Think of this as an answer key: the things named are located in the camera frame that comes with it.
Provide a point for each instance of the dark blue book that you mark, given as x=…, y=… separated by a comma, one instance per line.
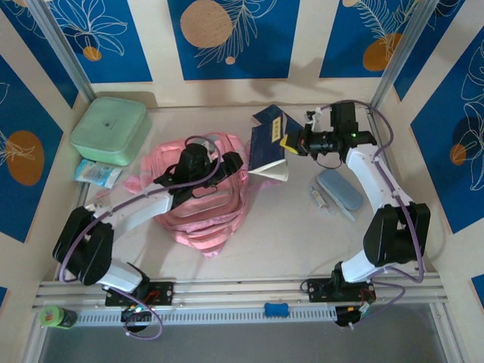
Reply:
x=269, y=113
x=264, y=151

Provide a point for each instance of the light blue pencil case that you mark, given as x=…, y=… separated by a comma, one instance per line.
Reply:
x=340, y=189

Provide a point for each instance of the pink school backpack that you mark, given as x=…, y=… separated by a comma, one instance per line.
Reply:
x=204, y=221

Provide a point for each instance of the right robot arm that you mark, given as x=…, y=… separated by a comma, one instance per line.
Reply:
x=393, y=234

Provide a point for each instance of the mint green square case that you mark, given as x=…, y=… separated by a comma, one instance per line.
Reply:
x=109, y=128

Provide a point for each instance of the blue white tissue pack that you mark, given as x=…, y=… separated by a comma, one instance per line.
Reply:
x=96, y=174

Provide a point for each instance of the green white tissue packet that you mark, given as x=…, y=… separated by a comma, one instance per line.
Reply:
x=94, y=206

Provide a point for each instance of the blue bone-shaped clip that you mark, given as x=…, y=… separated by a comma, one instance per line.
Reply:
x=276, y=309

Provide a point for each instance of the small black controller board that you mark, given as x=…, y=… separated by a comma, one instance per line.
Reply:
x=348, y=318
x=132, y=317

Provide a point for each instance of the green tape roll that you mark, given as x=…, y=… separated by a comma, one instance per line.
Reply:
x=53, y=317

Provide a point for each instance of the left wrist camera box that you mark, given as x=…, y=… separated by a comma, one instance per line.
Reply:
x=207, y=143

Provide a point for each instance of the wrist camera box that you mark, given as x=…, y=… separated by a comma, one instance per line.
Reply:
x=207, y=143
x=314, y=117

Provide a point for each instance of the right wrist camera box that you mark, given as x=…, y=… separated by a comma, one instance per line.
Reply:
x=314, y=117

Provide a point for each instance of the aluminium side rail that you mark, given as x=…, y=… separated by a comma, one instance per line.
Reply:
x=393, y=181

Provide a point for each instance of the aluminium frame post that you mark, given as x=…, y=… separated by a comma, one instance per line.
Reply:
x=63, y=49
x=404, y=49

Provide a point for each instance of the aluminium mounting rail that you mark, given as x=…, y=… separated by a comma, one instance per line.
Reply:
x=242, y=291

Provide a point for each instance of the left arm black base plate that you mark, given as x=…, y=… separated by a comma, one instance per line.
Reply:
x=162, y=293

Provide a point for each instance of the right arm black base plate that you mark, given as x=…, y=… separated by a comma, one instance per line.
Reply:
x=319, y=290

